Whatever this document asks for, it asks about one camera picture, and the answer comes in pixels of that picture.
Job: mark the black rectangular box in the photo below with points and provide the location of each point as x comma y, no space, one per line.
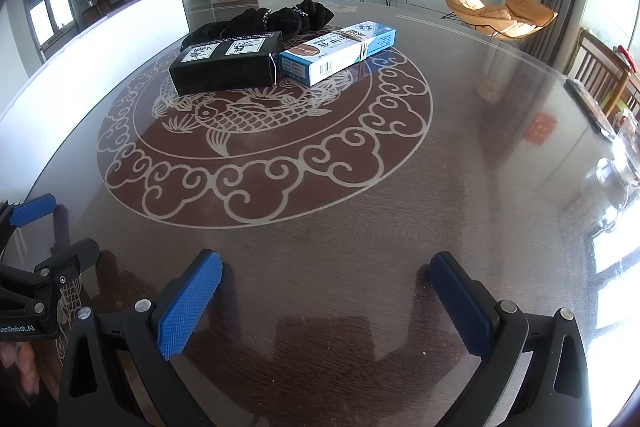
225,64

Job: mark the window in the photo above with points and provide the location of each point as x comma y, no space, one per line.
50,14

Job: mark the person's left hand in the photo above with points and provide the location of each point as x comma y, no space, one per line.
15,359

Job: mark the clear glass pitcher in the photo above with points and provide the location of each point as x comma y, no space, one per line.
625,157

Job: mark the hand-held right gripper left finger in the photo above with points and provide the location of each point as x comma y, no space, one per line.
192,302

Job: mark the black velvet scrunchie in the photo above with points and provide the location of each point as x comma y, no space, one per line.
317,12
285,22

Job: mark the orange lounge chair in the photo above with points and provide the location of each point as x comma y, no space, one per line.
525,9

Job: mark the black scrunchies pile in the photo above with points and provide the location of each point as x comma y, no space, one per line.
225,29

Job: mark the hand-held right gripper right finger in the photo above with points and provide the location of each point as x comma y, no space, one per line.
460,302

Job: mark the blue and white carton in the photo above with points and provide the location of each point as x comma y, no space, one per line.
340,52

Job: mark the wooden chair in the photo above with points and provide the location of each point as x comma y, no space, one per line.
597,52

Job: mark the red cloth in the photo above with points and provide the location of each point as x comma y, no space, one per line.
629,59

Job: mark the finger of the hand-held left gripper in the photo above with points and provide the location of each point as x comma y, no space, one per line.
75,257
32,212

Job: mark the white storage box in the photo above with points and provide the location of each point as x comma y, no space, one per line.
100,57

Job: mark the black remote control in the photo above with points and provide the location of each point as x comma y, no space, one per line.
590,109

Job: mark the brown patterned glass desktop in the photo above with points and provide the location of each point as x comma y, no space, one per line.
375,207

